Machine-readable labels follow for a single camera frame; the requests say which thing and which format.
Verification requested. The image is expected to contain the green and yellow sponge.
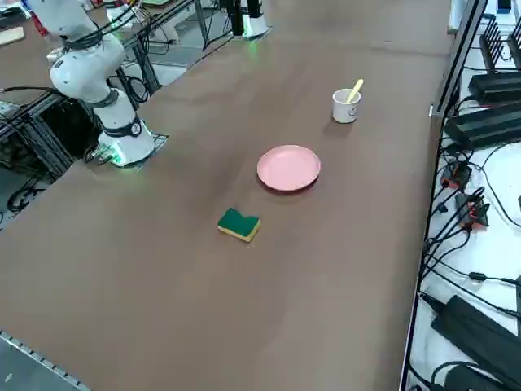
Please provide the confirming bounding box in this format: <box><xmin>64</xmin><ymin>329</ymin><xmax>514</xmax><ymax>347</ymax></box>
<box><xmin>217</xmin><ymin>207</ymin><xmax>262</xmax><ymax>245</ymax></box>

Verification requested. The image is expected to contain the pink plate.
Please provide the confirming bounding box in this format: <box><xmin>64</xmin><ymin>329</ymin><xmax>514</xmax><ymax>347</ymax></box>
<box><xmin>256</xmin><ymin>145</ymin><xmax>322</xmax><ymax>193</ymax></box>

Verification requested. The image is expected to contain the yellow spoon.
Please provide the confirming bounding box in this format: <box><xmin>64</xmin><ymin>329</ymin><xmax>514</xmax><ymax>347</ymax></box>
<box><xmin>345</xmin><ymin>78</ymin><xmax>366</xmax><ymax>103</ymax></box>

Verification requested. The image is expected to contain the white smiley cup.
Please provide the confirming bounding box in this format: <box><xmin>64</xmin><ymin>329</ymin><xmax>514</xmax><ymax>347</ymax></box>
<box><xmin>332</xmin><ymin>88</ymin><xmax>362</xmax><ymax>125</ymax></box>

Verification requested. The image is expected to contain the wooden board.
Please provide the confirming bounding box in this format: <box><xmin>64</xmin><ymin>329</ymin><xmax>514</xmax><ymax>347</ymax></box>
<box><xmin>0</xmin><ymin>26</ymin><xmax>25</xmax><ymax>47</ymax></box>

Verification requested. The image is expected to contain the dark slotted rack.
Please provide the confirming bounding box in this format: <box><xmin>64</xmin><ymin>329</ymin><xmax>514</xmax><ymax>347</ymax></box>
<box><xmin>478</xmin><ymin>14</ymin><xmax>521</xmax><ymax>73</ymax></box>

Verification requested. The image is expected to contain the black power adapter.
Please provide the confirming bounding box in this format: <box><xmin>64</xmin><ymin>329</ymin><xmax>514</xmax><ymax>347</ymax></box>
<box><xmin>467</xmin><ymin>71</ymin><xmax>521</xmax><ymax>105</ymax></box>
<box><xmin>430</xmin><ymin>294</ymin><xmax>521</xmax><ymax>384</ymax></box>
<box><xmin>443</xmin><ymin>101</ymin><xmax>521</xmax><ymax>150</ymax></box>
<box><xmin>443</xmin><ymin>364</ymin><xmax>506</xmax><ymax>391</ymax></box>

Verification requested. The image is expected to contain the orange and black connector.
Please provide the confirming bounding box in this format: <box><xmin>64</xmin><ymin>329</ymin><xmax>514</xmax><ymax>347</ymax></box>
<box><xmin>439</xmin><ymin>160</ymin><xmax>473</xmax><ymax>191</ymax></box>
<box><xmin>454</xmin><ymin>191</ymin><xmax>490</xmax><ymax>231</ymax></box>

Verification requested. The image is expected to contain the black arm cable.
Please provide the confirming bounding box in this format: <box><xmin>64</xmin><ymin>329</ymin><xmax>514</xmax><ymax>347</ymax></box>
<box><xmin>59</xmin><ymin>0</ymin><xmax>144</xmax><ymax>46</ymax></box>

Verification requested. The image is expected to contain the black aluminium frame post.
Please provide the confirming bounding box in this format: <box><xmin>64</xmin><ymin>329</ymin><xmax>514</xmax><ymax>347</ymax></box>
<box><xmin>430</xmin><ymin>0</ymin><xmax>489</xmax><ymax>118</ymax></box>

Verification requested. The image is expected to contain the black aluminium frame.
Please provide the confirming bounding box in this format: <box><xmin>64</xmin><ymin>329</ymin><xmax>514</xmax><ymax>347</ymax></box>
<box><xmin>0</xmin><ymin>87</ymin><xmax>103</xmax><ymax>184</ymax></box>

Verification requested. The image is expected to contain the black cable with ferrite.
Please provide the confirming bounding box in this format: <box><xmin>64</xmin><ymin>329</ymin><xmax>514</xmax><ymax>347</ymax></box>
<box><xmin>422</xmin><ymin>244</ymin><xmax>521</xmax><ymax>287</ymax></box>

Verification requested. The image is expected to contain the grey aluminium rail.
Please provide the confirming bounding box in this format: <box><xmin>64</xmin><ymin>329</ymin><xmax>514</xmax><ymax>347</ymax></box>
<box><xmin>0</xmin><ymin>328</ymin><xmax>91</xmax><ymax>391</ymax></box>

